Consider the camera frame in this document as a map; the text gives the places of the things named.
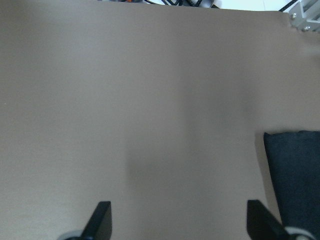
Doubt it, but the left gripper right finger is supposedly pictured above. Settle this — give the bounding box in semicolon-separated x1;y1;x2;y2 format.
246;199;316;240

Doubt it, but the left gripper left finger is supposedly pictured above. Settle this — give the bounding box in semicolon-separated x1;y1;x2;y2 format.
58;201;113;240

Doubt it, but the black t-shirt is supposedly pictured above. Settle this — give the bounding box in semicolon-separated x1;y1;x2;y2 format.
263;130;320;240

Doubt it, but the aluminium frame post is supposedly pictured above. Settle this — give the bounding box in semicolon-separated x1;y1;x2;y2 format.
288;0;320;33

